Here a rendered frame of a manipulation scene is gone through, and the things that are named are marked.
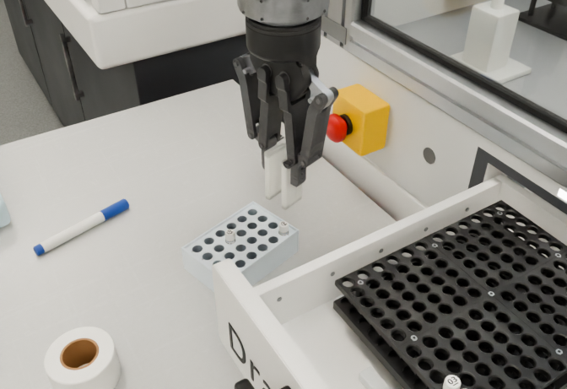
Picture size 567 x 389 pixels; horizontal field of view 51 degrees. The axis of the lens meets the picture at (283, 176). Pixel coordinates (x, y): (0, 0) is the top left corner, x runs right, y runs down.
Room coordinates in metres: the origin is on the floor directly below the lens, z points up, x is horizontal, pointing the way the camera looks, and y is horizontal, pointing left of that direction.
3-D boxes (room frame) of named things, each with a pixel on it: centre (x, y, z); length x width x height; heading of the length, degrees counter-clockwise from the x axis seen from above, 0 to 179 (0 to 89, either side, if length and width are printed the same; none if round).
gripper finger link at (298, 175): (0.54, -0.02, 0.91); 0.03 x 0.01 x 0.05; 47
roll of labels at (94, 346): (0.37, 0.21, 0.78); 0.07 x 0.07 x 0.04
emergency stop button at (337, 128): (0.68, -0.07, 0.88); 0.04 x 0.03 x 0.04; 32
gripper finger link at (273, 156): (0.57, 0.01, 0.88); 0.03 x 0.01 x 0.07; 137
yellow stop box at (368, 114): (0.70, -0.10, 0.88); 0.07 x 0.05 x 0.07; 32
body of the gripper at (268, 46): (0.56, 0.00, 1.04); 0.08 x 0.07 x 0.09; 47
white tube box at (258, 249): (0.54, 0.05, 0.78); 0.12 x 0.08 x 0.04; 137
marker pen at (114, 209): (0.60, 0.27, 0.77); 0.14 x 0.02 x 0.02; 135
